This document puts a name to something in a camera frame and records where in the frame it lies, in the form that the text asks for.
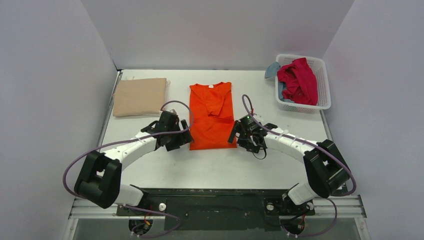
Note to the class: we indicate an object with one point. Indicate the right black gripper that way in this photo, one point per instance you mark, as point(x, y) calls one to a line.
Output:
point(237, 131)

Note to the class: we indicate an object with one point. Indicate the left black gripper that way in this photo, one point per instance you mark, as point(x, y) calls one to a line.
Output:
point(183, 133)

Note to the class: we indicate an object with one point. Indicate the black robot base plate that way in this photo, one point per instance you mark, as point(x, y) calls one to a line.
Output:
point(221, 210)

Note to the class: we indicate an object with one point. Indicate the white plastic laundry basket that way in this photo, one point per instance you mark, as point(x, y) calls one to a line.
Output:
point(319, 69)

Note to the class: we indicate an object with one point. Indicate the teal blue t shirt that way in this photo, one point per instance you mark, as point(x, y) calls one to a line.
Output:
point(272, 70)

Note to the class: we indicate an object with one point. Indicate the crimson red t shirt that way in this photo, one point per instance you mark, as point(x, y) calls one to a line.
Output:
point(300, 82)

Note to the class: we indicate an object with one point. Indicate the aluminium rail frame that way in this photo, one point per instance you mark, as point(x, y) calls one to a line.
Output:
point(347, 207)

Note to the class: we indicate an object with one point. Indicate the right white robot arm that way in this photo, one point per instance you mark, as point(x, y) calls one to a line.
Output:
point(326, 170)

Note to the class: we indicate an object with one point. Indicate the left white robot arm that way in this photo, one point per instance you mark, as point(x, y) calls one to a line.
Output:
point(99, 179)

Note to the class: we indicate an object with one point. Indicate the orange t shirt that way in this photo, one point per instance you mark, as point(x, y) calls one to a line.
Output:
point(212, 116)

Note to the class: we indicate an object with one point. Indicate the folded beige t shirt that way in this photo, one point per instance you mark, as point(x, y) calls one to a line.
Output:
point(137, 97)

